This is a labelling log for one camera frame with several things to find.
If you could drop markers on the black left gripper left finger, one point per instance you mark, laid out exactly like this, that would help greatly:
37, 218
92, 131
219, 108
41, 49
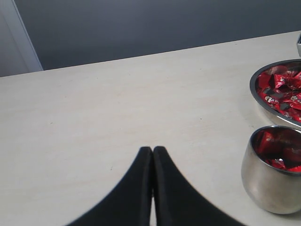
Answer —
129, 203

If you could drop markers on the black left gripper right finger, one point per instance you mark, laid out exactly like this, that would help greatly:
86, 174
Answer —
177, 202

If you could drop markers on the metal bowl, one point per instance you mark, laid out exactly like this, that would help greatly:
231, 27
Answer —
272, 115

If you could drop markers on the red wrapped candy pile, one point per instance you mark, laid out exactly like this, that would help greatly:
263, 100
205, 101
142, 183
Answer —
280, 88

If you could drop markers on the red candies in cup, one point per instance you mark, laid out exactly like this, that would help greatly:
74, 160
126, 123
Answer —
279, 148

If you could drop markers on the steel cup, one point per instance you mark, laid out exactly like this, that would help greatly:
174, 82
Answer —
272, 189

